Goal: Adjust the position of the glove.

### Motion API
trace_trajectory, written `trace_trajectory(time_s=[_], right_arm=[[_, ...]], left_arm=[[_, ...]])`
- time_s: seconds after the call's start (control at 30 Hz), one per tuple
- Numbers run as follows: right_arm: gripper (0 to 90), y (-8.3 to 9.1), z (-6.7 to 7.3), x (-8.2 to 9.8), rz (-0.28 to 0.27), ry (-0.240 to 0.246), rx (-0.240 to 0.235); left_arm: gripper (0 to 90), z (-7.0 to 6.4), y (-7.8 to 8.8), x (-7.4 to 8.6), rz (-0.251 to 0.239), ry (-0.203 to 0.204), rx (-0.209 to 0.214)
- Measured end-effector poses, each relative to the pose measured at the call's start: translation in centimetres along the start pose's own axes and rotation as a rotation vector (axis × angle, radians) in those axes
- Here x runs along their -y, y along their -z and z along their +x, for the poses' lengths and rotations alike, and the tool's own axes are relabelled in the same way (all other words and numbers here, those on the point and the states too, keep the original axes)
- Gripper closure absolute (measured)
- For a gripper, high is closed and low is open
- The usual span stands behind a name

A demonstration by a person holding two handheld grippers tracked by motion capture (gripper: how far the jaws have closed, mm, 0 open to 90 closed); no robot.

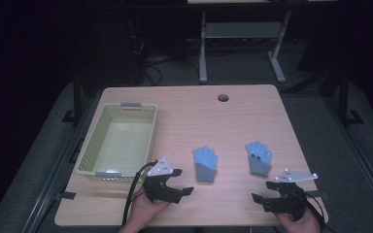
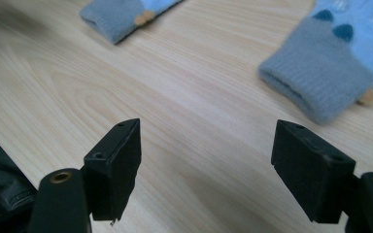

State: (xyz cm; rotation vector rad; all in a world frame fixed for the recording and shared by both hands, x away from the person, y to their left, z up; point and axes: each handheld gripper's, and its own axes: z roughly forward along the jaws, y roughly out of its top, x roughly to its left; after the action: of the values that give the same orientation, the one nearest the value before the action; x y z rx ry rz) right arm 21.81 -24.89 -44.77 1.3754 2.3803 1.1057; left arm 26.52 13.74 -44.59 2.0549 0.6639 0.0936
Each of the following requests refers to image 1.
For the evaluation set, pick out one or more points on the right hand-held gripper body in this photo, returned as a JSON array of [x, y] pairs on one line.
[[291, 200]]

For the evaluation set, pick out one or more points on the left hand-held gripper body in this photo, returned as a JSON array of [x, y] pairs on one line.
[[157, 189]]

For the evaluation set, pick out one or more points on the blue grey glove dark dots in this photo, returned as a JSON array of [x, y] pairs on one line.
[[259, 161]]

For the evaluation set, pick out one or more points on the plain blue grey glove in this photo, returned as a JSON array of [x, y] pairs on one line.
[[205, 166]]

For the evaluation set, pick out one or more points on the yellow plastic basket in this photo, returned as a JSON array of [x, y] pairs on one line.
[[123, 142]]

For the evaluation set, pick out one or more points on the person's left hand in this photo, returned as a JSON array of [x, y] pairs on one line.
[[145, 212]]

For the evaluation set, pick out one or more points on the person's right hand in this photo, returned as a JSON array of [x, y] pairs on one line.
[[299, 225]]

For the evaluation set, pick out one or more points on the black tape strip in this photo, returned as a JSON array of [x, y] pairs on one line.
[[66, 195], [320, 194]]

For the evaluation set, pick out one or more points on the grey aluminium floor rail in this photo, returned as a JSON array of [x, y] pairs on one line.
[[55, 174], [359, 161]]

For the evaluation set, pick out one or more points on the black metal stand post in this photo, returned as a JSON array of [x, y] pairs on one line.
[[77, 97], [343, 97]]

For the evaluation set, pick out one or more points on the grey metal desk frame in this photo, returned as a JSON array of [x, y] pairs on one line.
[[239, 30]]

